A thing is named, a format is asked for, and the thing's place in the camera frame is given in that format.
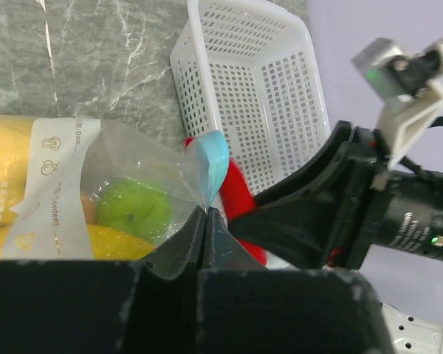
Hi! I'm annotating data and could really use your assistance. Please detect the toy peach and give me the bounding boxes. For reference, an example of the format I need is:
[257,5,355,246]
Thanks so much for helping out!
[80,192,95,224]

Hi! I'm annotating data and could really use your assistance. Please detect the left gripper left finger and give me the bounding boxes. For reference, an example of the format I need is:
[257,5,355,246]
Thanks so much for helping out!
[0,209,206,353]

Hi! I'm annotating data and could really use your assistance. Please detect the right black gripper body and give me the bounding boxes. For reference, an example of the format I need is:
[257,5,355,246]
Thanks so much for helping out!
[332,125,443,272]

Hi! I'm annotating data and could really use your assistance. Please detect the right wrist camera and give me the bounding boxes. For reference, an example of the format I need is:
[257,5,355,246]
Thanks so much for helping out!
[351,38,443,170]

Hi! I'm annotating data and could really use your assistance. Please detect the yellow toy banana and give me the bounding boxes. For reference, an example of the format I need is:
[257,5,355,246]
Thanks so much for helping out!
[87,224,155,260]

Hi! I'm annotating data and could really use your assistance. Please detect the yellow toy potato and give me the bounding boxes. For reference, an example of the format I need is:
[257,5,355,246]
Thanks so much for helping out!
[0,116,33,253]

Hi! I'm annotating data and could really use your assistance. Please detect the green toy fruit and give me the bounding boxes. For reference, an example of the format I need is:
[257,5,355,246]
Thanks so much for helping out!
[95,178,173,245]

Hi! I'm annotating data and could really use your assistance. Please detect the red chili pepper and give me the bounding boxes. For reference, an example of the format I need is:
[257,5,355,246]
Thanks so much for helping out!
[182,136,270,269]

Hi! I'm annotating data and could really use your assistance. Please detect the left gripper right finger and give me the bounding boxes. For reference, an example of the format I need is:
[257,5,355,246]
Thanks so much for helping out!
[197,209,394,353]

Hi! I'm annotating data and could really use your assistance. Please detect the clear zip top bag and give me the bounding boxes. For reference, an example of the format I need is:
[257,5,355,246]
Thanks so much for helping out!
[0,116,229,260]

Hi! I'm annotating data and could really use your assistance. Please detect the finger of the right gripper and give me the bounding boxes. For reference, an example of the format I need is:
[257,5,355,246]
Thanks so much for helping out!
[228,121,357,268]

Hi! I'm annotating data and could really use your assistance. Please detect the white plastic basket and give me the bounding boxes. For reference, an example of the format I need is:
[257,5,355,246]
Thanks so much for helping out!
[170,1,330,194]

